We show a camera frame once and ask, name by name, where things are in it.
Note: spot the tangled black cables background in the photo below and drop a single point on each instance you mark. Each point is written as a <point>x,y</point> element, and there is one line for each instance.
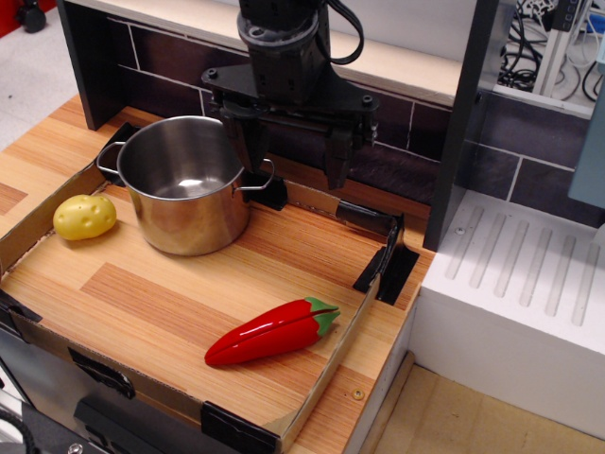
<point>552,50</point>

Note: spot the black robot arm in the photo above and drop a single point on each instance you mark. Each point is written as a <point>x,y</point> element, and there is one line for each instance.
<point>286,14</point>

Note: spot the cardboard fence with black tape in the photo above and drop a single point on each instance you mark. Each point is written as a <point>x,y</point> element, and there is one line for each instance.
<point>113,324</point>

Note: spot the stainless steel pot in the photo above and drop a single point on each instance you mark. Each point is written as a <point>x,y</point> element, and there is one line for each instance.
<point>186,184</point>

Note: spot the yellow toy potato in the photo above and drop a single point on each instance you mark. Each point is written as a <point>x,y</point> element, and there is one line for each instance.
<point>84,217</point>

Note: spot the white drainboard sink unit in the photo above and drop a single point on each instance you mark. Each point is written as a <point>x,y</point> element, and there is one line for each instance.
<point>513,307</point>

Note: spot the brass screw in table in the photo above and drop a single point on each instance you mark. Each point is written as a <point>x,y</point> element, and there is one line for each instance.
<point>358,394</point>

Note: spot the red toy chili pepper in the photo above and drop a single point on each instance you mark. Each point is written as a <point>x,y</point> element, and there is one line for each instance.
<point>286,328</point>

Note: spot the dark grey shelf frame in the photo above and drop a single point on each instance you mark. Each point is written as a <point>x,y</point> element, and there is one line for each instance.
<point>121,57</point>

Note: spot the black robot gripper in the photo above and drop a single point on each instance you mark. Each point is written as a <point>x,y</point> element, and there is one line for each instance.
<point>291,80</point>

